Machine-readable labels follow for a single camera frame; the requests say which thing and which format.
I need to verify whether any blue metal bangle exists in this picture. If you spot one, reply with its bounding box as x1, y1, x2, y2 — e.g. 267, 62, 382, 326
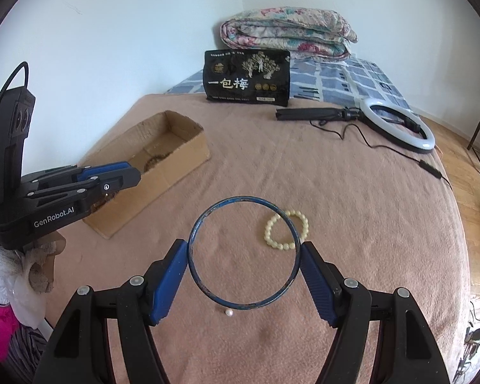
187, 196, 302, 310

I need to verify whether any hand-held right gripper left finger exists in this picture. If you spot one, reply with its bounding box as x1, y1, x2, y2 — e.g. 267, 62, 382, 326
32, 239, 189, 384

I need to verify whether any black snack bag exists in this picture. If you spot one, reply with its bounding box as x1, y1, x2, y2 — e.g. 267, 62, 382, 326
204, 49, 291, 105

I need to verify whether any brown wooden bead necklace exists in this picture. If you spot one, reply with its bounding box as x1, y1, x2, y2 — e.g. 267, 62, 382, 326
143, 153, 174, 173

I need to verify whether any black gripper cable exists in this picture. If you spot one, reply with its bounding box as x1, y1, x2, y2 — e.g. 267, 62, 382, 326
0, 62, 29, 97

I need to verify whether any white bead bracelet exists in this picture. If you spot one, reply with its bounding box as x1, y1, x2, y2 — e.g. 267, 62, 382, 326
264, 210, 310, 251

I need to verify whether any black ring light cable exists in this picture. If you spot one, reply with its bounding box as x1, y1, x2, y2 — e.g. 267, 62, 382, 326
310, 118, 452, 188

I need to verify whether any white ring light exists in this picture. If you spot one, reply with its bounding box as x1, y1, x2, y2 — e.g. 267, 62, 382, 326
358, 97, 436, 153

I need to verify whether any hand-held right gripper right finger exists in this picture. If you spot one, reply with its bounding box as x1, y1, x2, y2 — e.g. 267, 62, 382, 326
300, 241, 451, 384

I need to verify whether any blue grey patterned bedsheet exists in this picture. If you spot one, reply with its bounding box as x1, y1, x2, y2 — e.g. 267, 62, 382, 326
164, 54, 414, 108

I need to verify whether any cardboard box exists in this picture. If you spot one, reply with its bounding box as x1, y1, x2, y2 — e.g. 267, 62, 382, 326
80, 110, 209, 240

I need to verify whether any person's striped clothing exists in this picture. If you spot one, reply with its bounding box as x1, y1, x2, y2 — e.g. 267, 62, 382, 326
0, 324, 51, 384

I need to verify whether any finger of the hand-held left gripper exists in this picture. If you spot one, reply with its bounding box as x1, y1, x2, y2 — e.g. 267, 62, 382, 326
25, 167, 142, 209
21, 161, 132, 189

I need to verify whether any folded floral quilt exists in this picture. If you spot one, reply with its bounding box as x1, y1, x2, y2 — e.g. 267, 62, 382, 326
220, 7, 358, 61

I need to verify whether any person's left hand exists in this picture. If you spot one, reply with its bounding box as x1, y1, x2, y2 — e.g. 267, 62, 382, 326
0, 233, 67, 305

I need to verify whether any black folded tripod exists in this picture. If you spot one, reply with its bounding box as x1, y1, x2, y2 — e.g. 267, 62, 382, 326
275, 106, 363, 123

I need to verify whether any pink fleece blanket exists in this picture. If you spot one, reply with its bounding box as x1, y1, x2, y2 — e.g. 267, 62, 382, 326
44, 92, 470, 384

